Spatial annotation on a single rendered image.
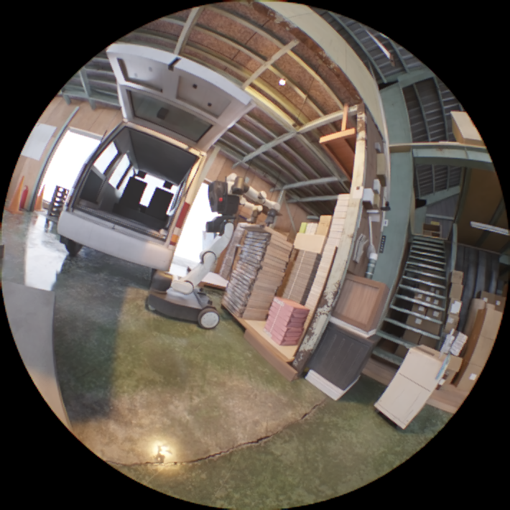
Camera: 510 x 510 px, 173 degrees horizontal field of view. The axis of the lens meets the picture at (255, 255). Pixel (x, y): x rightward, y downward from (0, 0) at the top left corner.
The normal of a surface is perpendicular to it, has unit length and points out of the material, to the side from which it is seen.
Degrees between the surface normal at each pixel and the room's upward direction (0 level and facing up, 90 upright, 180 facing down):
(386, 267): 90
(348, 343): 90
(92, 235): 88
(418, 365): 90
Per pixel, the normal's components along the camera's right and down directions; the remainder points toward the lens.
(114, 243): 0.56, 0.14
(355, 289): -0.77, -0.29
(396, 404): -0.91, -0.33
